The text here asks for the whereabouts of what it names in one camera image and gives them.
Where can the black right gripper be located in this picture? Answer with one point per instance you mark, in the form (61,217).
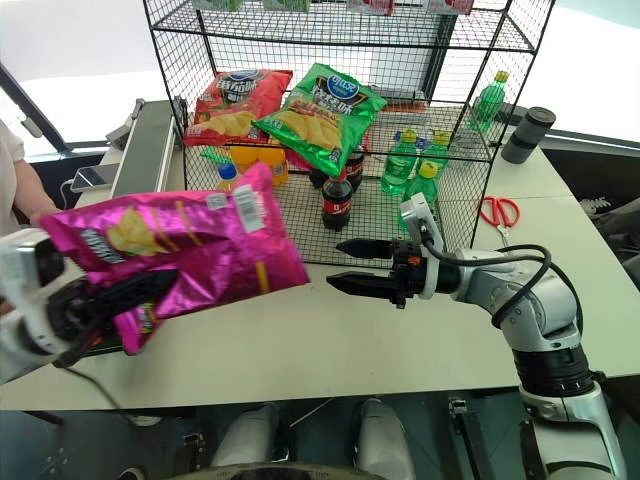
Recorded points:
(407,272)

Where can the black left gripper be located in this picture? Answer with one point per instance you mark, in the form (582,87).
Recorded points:
(70,310)

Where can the magenta chips bag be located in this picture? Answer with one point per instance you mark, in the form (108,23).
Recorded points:
(200,250)

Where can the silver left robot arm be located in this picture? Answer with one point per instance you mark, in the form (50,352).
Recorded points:
(15,350)

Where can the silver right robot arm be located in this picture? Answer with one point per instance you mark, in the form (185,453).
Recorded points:
(545,310)

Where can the grey conveyor belt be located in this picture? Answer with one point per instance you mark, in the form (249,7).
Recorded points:
(145,150)

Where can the cola bottle red label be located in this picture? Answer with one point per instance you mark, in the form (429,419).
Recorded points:
(356,170)
(337,202)

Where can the green soda bottle yellow cap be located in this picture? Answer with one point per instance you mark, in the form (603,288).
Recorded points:
(398,162)
(490,102)
(439,147)
(422,192)

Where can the small pink snack packet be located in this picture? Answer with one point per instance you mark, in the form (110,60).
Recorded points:
(296,161)

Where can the orange soda bottle blue cap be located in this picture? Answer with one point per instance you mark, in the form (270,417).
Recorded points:
(226,176)

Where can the large green chips bag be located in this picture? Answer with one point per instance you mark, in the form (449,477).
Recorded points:
(322,120)

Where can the small green snack packet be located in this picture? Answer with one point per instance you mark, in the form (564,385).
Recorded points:
(215,154)

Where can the person in white shirt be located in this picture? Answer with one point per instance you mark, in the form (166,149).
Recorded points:
(15,180)

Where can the white rounded robot leg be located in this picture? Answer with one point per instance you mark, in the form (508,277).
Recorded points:
(245,435)
(385,440)

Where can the red chips bag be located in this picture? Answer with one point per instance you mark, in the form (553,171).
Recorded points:
(235,107)

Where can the grey cylindrical flask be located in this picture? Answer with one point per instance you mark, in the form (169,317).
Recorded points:
(527,135)

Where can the black bag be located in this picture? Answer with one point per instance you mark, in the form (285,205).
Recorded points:
(615,225)

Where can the red snack bag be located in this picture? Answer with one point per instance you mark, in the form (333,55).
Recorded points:
(450,5)
(371,6)

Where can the green snack bag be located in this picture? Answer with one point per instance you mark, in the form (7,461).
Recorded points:
(217,4)
(286,4)

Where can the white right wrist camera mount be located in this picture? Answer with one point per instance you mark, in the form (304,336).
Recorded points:
(422,220)

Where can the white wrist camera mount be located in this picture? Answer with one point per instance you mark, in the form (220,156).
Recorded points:
(422,220)
(30,265)

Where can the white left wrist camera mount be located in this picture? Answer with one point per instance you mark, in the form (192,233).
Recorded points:
(30,265)

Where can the black table leg bracket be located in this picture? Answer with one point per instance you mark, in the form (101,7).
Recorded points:
(472,435)

